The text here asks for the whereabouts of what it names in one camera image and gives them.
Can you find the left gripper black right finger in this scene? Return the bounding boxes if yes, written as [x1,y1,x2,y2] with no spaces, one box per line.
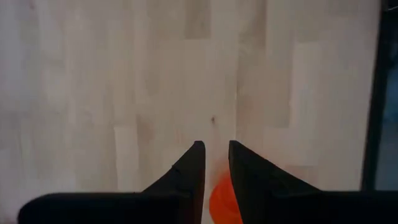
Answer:
[228,139,398,224]

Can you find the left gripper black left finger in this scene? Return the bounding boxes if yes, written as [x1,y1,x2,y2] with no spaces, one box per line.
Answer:
[17,140,206,224]

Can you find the red plastic bowl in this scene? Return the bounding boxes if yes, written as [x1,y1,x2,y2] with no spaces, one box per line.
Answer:
[208,174,244,224]

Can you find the black aluminium table frame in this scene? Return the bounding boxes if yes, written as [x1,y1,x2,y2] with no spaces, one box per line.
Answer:
[360,0,398,191]

